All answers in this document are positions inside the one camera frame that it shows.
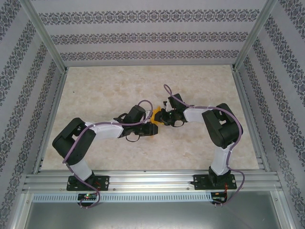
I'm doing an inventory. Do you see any orange paper sheet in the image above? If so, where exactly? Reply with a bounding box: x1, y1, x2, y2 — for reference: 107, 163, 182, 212
148, 107, 165, 138

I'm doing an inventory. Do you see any black base plate left arm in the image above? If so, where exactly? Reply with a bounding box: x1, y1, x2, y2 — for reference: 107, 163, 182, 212
66, 175, 110, 191

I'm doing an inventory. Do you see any black base plate right arm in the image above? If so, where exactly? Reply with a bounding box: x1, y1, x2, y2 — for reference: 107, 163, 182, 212
193, 174, 238, 191

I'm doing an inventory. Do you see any grey metal sheet panel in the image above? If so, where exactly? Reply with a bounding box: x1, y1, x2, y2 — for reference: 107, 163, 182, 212
19, 192, 294, 229

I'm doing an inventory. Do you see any circuit board with green light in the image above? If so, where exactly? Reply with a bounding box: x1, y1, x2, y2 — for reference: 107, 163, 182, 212
78, 193, 99, 201

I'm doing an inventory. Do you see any aluminium mounting rail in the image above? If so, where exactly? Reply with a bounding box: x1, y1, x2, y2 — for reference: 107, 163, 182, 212
22, 169, 283, 193

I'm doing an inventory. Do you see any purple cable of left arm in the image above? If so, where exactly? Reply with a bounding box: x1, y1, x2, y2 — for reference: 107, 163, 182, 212
62, 99, 154, 210

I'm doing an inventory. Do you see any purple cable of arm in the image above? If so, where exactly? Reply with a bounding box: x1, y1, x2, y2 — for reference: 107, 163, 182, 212
163, 83, 246, 208
62, 99, 154, 210

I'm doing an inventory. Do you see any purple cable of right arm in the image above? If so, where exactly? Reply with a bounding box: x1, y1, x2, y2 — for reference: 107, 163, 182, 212
163, 83, 246, 208

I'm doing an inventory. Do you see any slotted grey cable duct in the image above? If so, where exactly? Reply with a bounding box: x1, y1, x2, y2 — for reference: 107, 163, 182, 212
32, 192, 213, 202

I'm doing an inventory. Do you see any aluminium side rail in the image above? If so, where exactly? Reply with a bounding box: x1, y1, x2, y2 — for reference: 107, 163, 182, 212
231, 68, 272, 173
32, 68, 70, 174

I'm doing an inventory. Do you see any aluminium frame post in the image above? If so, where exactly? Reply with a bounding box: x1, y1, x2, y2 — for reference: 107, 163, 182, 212
20, 0, 69, 72
231, 0, 279, 72

